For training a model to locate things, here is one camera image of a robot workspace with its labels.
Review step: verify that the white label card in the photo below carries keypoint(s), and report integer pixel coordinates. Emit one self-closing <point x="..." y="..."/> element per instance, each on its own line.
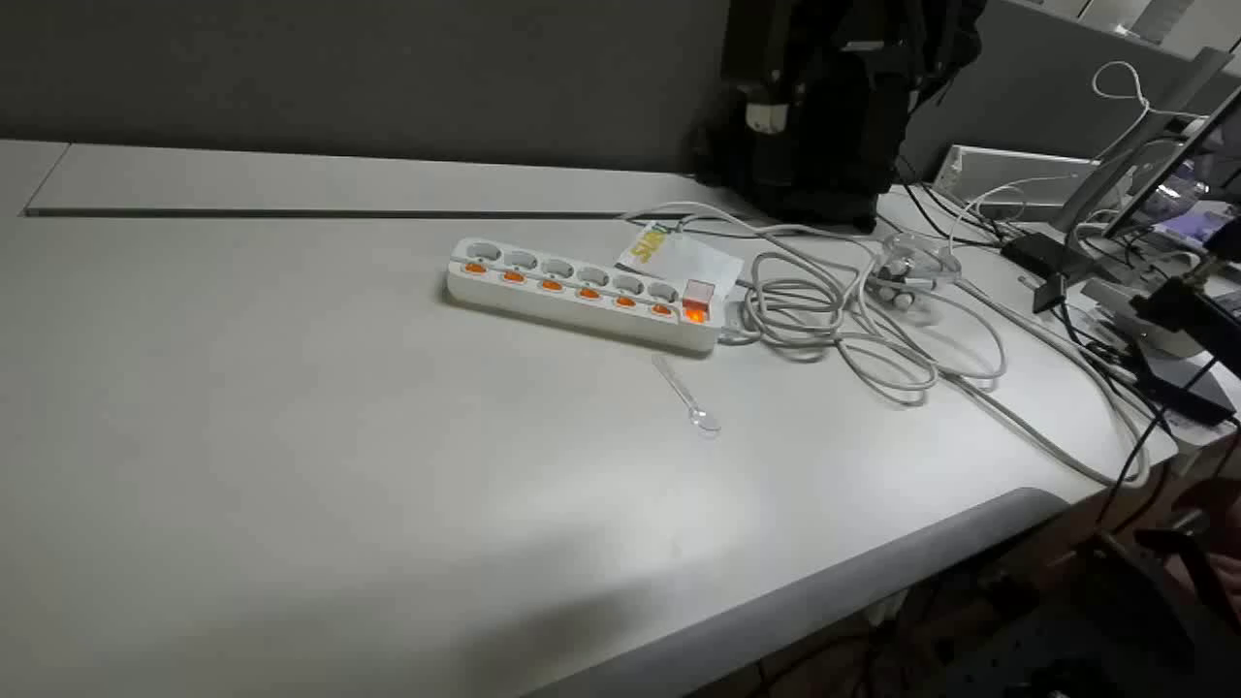
<point x="674" y="252"/>

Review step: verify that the white power strip orange switches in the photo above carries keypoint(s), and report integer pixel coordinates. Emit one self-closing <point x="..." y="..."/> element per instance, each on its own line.
<point x="584" y="297"/>

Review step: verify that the black camera stand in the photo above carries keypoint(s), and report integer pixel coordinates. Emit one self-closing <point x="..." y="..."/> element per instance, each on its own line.
<point x="1153" y="241"/>

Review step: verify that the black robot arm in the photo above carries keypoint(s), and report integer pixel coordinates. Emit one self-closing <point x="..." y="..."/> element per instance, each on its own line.
<point x="817" y="98"/>

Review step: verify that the clear plastic wrapper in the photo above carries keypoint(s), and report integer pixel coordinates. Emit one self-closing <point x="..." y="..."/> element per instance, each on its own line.
<point x="910" y="268"/>

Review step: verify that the white box device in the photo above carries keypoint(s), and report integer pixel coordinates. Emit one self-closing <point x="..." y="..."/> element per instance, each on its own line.
<point x="1002" y="179"/>

